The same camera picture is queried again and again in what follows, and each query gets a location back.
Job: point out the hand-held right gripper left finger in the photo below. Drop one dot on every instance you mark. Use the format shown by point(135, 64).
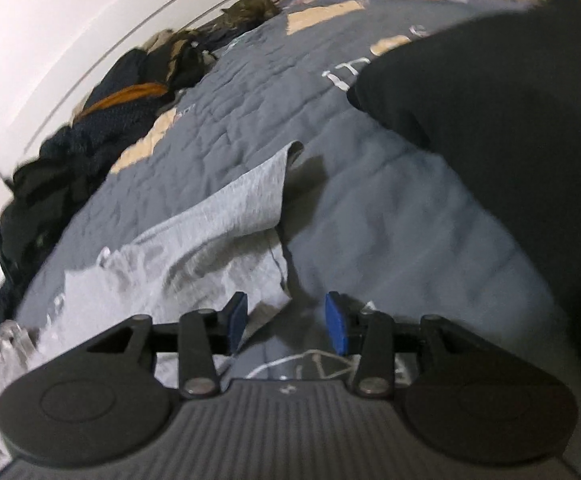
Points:
point(238, 322)

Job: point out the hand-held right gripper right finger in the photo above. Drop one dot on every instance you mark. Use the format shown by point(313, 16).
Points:
point(335, 322)

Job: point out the grey T-shirt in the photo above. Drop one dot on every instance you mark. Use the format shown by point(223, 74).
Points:
point(210, 220)

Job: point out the pile of dark clothes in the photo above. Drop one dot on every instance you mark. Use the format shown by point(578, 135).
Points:
point(55, 175)

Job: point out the grey quilted blanket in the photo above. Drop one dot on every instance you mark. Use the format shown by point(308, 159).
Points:
point(250, 100)

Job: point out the folded black garment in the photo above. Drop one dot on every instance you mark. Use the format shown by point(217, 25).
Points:
point(495, 135)

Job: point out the white headboard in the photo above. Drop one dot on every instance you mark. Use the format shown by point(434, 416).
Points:
point(45, 60)

